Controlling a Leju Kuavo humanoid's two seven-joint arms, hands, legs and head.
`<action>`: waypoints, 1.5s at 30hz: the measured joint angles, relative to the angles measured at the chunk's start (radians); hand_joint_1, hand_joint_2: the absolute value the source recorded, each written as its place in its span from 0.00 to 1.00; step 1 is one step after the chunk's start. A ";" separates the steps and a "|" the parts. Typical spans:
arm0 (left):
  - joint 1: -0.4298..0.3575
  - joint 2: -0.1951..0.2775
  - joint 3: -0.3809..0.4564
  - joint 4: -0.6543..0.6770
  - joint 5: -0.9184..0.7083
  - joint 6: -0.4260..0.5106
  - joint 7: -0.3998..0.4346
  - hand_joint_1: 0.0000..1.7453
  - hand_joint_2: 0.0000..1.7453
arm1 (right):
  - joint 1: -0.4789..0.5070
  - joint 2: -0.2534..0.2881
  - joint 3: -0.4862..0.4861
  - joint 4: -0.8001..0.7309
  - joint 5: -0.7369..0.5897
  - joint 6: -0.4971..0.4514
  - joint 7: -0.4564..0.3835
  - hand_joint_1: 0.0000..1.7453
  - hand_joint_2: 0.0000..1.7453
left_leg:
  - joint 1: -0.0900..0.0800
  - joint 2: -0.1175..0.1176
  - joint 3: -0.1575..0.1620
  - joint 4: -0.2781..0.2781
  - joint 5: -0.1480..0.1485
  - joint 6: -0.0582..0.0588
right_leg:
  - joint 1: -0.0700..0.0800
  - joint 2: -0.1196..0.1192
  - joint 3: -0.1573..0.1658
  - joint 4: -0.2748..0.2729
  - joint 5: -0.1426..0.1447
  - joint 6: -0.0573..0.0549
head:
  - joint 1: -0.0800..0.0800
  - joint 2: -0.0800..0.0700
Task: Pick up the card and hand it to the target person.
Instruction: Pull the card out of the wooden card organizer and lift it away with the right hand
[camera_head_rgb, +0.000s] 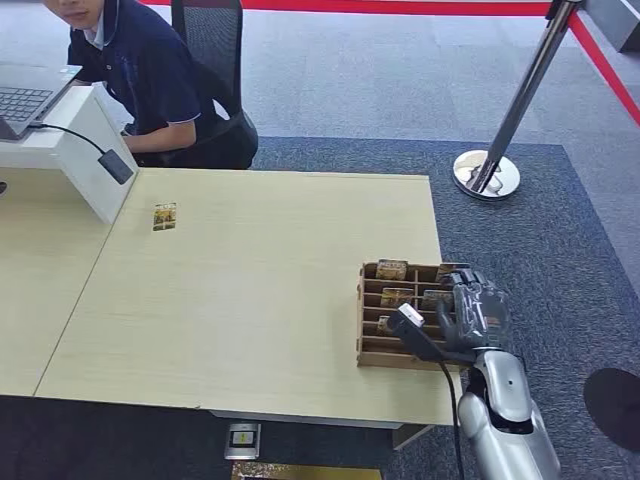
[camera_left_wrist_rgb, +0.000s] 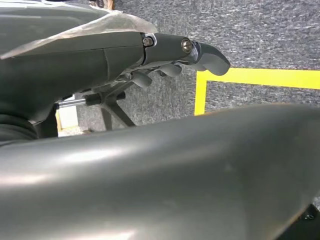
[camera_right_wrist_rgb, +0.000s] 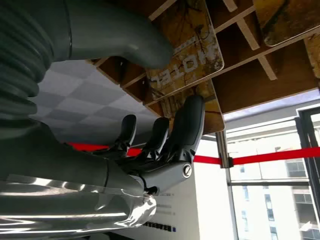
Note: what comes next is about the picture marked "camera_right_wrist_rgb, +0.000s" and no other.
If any yellow hotel card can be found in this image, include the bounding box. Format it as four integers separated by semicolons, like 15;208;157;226
146;0;225;102

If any wooden slotted card rack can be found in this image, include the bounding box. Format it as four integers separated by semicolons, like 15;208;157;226
86;0;320;115

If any ribbed grey right arm sleeve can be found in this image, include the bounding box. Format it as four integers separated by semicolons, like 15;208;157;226
0;0;54;126

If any black window frame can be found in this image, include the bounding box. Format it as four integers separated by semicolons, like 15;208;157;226
294;105;320;220

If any white sign board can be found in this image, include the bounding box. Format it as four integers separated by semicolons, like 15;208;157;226
112;165;201;240

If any red barrier belt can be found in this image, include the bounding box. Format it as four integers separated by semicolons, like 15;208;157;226
66;142;223;166
232;146;320;166

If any pale building outside window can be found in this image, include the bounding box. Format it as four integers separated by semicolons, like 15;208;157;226
235;145;320;240

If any metal stanchion post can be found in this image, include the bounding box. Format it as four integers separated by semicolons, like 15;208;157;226
215;130;235;170

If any yellow card with tree print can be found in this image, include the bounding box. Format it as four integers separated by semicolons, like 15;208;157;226
252;0;320;47
159;80;226;135

